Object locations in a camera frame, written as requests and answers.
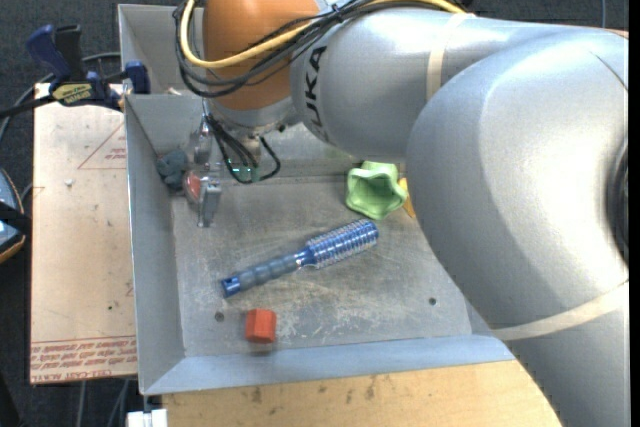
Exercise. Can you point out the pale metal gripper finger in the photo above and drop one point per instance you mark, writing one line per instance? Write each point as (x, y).
(202, 146)
(210, 205)

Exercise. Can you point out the brown cardboard board red print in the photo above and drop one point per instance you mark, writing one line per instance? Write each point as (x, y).
(80, 235)

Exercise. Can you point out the yellow toy piece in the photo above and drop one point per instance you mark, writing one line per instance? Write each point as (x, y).
(408, 200)

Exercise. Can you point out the small red round object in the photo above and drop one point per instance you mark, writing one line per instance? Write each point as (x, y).
(192, 187)

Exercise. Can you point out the dark grey-green soft toy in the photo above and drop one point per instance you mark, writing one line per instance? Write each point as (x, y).
(172, 167)

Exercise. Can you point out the grey metal bin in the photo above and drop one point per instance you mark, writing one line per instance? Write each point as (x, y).
(320, 295)

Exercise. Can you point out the light green flower-shaped cup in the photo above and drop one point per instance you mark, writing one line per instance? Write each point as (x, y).
(375, 192)

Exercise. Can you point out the blue ribbed toy screw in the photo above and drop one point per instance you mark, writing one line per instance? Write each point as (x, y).
(320, 247)

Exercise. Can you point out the red-orange hexagonal block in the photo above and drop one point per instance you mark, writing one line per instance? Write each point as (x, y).
(260, 326)

